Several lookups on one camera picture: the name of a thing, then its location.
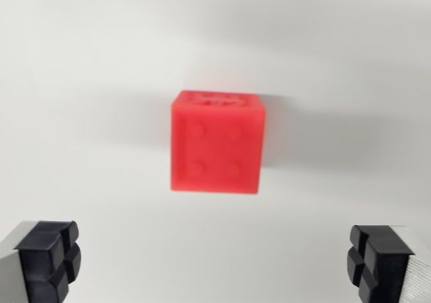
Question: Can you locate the red infantino soft cube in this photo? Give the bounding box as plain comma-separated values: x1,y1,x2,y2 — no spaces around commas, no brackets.
169,90,267,195

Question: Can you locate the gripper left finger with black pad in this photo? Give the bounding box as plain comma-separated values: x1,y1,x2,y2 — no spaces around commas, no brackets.
0,219,82,303

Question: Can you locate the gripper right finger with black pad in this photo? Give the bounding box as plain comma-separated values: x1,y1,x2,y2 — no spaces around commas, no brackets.
346,224,431,303

